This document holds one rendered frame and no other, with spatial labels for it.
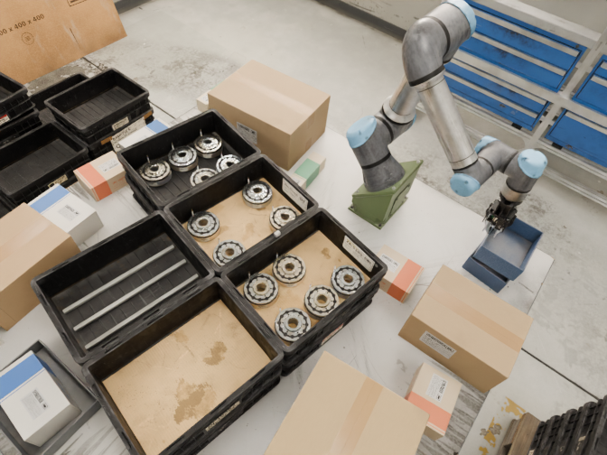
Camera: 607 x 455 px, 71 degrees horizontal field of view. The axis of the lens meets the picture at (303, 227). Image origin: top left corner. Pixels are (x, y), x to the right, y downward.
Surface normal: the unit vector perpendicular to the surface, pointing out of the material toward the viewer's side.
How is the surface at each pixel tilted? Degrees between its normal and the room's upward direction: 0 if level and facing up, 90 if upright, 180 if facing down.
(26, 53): 73
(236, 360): 0
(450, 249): 0
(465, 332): 0
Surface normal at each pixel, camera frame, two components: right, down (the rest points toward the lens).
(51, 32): 0.78, 0.36
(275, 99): 0.07, -0.58
